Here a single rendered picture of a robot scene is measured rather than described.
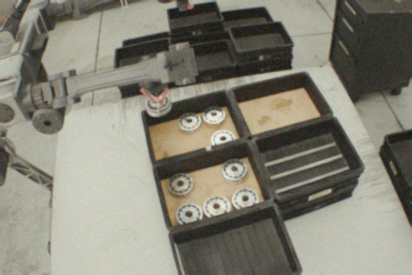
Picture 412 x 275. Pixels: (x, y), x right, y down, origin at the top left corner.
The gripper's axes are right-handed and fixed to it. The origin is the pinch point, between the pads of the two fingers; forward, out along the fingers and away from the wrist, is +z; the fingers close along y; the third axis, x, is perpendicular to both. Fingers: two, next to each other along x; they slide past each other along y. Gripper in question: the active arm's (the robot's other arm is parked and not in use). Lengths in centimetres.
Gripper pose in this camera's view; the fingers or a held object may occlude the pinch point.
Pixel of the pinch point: (157, 100)
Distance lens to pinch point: 155.5
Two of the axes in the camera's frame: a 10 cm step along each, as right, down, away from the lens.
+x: -6.2, 6.3, -4.7
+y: -7.8, -4.2, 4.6
